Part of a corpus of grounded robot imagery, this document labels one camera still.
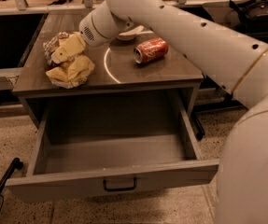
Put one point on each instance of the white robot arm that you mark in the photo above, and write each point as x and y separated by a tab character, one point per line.
237	62

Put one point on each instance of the orange soda can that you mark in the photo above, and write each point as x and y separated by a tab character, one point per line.
150	50

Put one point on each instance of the white paper bowl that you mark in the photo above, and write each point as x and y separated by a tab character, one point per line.
131	34

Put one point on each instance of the brown chip bag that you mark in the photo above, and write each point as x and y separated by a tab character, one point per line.
69	74

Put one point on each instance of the black VR headset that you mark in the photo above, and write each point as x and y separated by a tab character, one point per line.
252	14

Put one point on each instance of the black drawer handle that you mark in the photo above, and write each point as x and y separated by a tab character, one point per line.
119	184

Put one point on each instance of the dark side table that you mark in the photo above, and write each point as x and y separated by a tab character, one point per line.
221	13

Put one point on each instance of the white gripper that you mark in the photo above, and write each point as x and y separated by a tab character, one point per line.
87	30

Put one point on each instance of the grey open drawer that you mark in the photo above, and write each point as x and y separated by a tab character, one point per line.
83	140

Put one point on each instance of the grey cabinet counter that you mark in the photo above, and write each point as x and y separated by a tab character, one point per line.
115	69

